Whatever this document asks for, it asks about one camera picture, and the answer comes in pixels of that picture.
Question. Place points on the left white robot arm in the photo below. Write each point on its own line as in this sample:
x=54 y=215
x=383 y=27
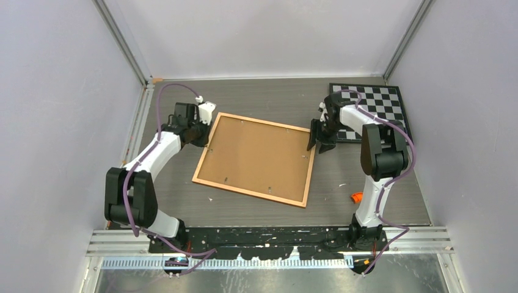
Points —
x=130 y=196

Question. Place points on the orange curved plastic piece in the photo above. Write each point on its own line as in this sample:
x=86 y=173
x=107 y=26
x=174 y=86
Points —
x=356 y=197

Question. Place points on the wooden picture frame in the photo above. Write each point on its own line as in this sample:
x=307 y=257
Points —
x=257 y=158

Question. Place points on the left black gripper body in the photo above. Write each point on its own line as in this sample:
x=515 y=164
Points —
x=199 y=133

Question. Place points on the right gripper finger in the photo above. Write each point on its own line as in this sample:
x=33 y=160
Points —
x=315 y=129
x=326 y=146

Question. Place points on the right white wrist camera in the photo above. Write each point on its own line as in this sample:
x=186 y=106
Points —
x=323 y=109

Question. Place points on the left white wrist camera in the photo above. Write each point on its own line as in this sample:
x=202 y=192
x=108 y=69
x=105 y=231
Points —
x=206 y=109

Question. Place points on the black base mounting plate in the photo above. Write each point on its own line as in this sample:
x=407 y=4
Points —
x=269 y=242

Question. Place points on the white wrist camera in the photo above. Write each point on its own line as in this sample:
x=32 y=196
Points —
x=323 y=109
x=206 y=109

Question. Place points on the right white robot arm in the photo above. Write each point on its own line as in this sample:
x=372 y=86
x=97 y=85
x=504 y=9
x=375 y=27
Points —
x=383 y=158

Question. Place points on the black white chessboard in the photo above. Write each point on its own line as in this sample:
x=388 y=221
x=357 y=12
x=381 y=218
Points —
x=380 y=100

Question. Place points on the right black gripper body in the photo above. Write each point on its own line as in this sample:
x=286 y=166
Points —
x=328 y=131

